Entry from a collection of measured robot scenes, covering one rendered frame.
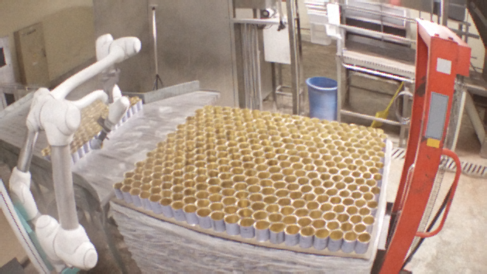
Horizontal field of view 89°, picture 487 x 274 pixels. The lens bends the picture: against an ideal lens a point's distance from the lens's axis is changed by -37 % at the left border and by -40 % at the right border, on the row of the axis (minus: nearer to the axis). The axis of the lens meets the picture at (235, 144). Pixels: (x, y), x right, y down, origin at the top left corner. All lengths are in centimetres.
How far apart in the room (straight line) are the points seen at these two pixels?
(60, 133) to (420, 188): 150
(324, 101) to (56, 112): 374
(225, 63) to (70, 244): 339
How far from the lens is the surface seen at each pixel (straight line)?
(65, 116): 131
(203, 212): 173
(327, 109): 464
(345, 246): 152
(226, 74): 445
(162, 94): 312
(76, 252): 150
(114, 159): 240
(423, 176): 149
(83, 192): 233
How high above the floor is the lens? 223
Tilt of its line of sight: 30 degrees down
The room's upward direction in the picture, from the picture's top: 4 degrees counter-clockwise
